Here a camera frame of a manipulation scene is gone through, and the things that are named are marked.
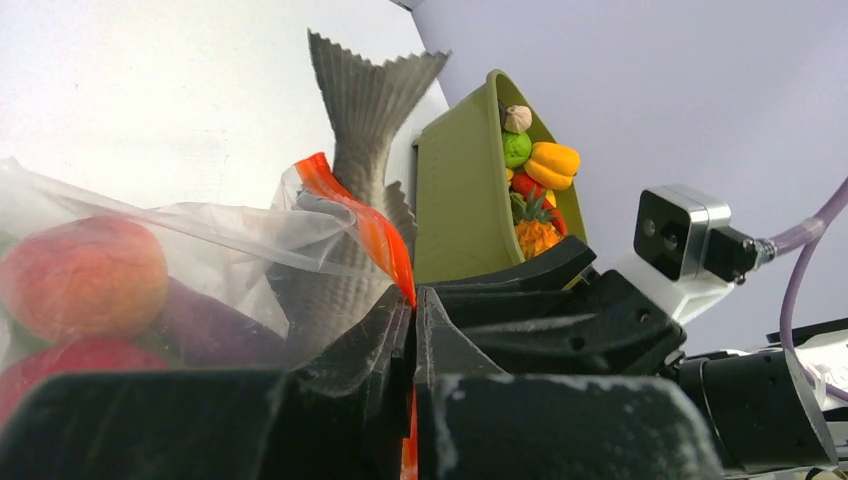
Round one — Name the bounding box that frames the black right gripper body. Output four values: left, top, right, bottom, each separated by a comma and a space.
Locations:
675, 351, 838, 474

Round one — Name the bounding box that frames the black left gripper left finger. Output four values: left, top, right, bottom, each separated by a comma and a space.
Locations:
1, 287, 414, 479

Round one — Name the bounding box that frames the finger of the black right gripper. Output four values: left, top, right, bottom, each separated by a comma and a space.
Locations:
435, 270, 686, 375
423, 235, 597, 292

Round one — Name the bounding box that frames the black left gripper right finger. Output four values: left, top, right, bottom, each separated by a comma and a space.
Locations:
415, 287, 723, 479

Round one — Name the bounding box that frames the grey toy fish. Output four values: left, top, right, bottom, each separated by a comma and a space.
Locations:
266, 31, 450, 369

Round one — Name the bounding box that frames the purple eggplant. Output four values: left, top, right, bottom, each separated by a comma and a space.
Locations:
150, 277, 285, 368

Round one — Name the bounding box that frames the orange peach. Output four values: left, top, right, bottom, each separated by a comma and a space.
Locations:
1, 216, 169, 343

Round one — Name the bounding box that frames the clear orange zip bag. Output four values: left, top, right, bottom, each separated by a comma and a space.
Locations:
0, 152, 419, 480

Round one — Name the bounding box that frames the red apple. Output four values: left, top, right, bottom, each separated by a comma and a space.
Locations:
1, 337, 170, 427

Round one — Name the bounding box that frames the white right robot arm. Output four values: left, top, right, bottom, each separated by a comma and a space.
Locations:
434, 229, 847, 479

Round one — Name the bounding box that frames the orange pineapple toy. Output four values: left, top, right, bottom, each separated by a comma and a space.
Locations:
510, 191, 565, 260

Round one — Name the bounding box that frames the orange yellow bell pepper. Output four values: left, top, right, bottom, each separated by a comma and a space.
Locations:
523, 142, 581, 190

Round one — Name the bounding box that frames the olive green plastic bin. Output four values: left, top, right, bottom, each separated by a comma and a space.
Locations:
414, 70, 588, 284

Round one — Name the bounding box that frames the green lime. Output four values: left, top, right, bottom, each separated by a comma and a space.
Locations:
501, 130, 533, 168

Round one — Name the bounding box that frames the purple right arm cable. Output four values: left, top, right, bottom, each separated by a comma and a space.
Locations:
761, 175, 848, 405

